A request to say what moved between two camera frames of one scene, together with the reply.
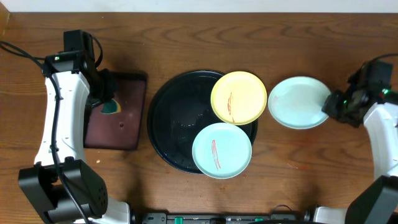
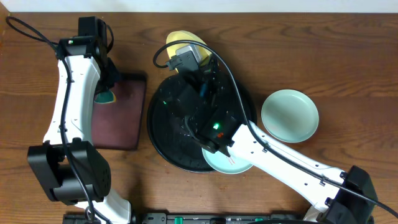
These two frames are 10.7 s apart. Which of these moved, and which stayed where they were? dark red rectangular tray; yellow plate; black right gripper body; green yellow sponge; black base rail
Moved: green yellow sponge; black right gripper body; yellow plate
Stayed: black base rail; dark red rectangular tray
